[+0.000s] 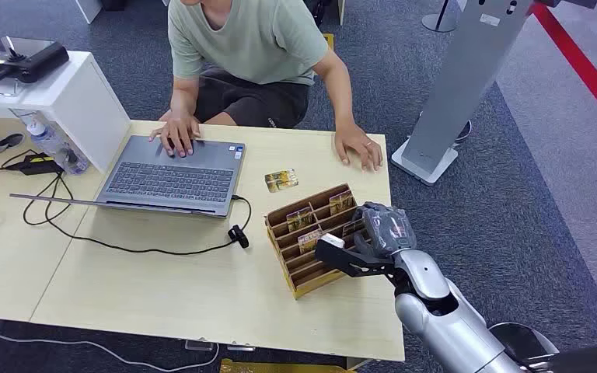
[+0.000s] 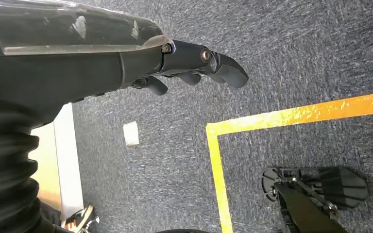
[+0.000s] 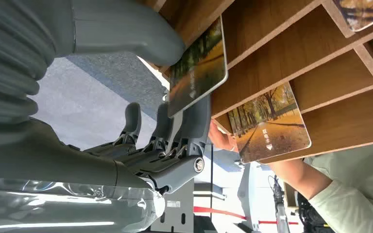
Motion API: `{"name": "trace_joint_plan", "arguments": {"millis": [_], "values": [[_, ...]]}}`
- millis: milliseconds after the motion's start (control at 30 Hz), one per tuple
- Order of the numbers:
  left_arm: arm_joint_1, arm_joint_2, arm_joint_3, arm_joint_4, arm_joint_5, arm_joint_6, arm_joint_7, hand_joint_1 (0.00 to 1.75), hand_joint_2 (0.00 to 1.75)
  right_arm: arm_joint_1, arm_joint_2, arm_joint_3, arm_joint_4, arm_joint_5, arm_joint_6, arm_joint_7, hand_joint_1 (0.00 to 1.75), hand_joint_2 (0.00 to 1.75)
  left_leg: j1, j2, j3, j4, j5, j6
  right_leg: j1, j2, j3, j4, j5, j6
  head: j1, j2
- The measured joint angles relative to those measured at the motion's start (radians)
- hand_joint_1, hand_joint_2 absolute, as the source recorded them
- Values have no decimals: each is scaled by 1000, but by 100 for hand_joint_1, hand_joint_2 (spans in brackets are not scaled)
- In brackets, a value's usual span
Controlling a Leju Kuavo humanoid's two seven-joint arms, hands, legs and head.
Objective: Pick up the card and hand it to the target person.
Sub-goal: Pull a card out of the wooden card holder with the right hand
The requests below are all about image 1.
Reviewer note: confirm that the person's right hand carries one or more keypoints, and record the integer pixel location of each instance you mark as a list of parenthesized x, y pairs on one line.
[(177, 131)]

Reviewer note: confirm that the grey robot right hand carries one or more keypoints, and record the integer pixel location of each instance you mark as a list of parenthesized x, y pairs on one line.
[(388, 229)]

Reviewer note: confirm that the person's left hand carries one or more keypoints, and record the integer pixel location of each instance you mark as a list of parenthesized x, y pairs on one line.
[(357, 144)]

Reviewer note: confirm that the gold printed card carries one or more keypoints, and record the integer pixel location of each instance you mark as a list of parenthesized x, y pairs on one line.
[(342, 203), (281, 180), (309, 242), (299, 220)]

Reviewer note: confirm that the person's left forearm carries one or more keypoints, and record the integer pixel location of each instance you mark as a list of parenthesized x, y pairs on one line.
[(339, 87)]

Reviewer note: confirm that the person's right forearm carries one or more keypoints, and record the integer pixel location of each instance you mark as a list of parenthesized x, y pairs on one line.
[(185, 100)]

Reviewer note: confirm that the shiny black robot shoulder dome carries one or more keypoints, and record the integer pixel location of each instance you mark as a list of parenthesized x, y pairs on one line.
[(525, 342)]

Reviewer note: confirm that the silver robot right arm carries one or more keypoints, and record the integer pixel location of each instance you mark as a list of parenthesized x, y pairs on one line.
[(448, 319)]

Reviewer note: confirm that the brown cardboard card holder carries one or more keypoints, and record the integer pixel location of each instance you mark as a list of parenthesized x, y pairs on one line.
[(298, 267)]

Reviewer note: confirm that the person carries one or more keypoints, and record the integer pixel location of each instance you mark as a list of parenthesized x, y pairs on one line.
[(247, 41)]

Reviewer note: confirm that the grey laptop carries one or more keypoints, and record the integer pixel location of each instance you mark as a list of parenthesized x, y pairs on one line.
[(175, 177)]

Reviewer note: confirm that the white cabinet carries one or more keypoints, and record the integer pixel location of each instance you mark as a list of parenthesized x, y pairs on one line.
[(79, 103)]

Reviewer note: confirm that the black round foot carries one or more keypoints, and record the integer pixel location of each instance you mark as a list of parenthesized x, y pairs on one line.
[(464, 131)]

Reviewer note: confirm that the silver kiosk stand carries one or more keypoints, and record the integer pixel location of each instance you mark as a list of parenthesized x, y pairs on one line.
[(458, 87)]

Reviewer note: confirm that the clear plastic water bottle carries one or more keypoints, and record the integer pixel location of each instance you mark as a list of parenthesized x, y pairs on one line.
[(54, 146)]

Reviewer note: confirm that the black chair part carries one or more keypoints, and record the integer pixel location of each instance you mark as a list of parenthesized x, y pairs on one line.
[(316, 10)]

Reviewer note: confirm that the black power adapter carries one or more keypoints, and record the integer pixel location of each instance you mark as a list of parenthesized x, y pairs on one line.
[(36, 164)]

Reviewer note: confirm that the grey stanchion base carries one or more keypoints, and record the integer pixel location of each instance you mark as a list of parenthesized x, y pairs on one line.
[(440, 21)]

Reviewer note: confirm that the white furniture panel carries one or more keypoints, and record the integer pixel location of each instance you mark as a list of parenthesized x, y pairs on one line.
[(88, 9)]

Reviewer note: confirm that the black device with yellow strip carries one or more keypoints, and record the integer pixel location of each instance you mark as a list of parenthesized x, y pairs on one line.
[(36, 61)]

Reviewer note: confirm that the yellow object under table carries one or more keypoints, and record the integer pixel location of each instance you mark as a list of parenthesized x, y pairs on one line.
[(278, 367)]

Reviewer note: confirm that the clear acrylic stand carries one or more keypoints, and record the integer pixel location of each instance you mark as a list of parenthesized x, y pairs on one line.
[(0, 91)]

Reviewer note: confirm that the dark robot body panel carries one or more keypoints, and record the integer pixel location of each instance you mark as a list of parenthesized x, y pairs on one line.
[(587, 358)]

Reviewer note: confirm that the red floor tape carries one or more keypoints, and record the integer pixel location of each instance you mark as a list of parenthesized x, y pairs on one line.
[(587, 72)]

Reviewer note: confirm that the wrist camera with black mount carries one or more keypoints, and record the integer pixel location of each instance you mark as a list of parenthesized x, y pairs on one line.
[(332, 241)]

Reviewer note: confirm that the clear table bracket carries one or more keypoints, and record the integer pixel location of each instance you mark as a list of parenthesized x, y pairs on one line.
[(240, 347), (199, 345)]

